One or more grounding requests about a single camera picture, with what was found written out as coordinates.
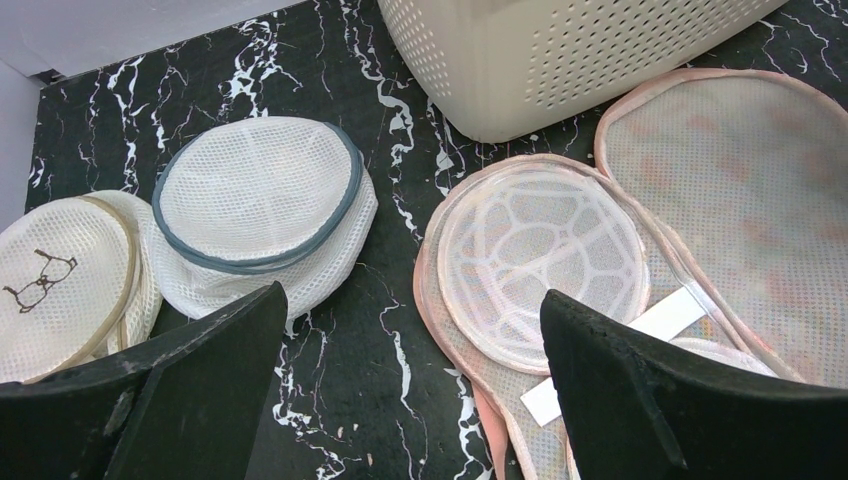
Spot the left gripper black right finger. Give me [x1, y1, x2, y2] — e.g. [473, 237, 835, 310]
[540, 290, 847, 479]

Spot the cream plastic laundry basket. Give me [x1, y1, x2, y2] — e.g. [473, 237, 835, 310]
[378, 0, 778, 143]

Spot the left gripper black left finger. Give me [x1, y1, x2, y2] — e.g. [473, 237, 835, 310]
[1, 283, 288, 479]

